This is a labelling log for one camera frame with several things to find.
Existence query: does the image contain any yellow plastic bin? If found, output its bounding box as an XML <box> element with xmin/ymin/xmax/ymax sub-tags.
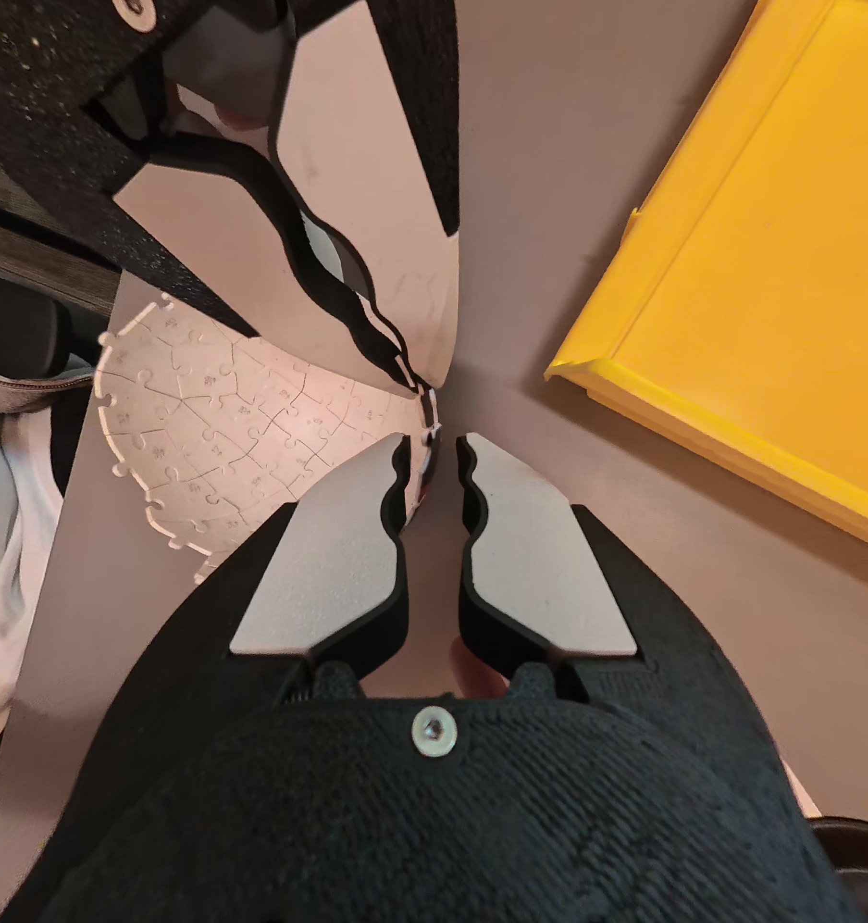
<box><xmin>546</xmin><ymin>0</ymin><xmax>868</xmax><ymax>558</ymax></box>

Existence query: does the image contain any grey zipper bag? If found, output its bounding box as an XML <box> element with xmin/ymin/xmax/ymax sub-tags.
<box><xmin>0</xmin><ymin>345</ymin><xmax>102</xmax><ymax>418</ymax></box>

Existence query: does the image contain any colourful cartoon puzzle ball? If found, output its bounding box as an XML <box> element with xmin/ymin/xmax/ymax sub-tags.
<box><xmin>94</xmin><ymin>292</ymin><xmax>438</xmax><ymax>586</ymax></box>

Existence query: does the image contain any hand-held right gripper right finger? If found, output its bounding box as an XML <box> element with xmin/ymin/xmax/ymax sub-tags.
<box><xmin>456</xmin><ymin>433</ymin><xmax>640</xmax><ymax>684</ymax></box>

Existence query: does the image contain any person's right hand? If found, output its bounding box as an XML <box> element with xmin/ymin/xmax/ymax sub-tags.
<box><xmin>450</xmin><ymin>640</ymin><xmax>512</xmax><ymax>700</ymax></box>

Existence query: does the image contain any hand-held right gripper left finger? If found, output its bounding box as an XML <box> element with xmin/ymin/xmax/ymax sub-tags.
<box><xmin>228</xmin><ymin>433</ymin><xmax>413</xmax><ymax>680</ymax></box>

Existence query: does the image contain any person's white sweatshirt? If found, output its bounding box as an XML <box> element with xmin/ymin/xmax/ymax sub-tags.
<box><xmin>0</xmin><ymin>410</ymin><xmax>67</xmax><ymax>776</ymax></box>

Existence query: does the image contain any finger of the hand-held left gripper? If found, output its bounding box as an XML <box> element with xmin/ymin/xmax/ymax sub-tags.
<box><xmin>112</xmin><ymin>136</ymin><xmax>426</xmax><ymax>396</ymax></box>
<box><xmin>267</xmin><ymin>0</ymin><xmax>461</xmax><ymax>387</ymax></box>

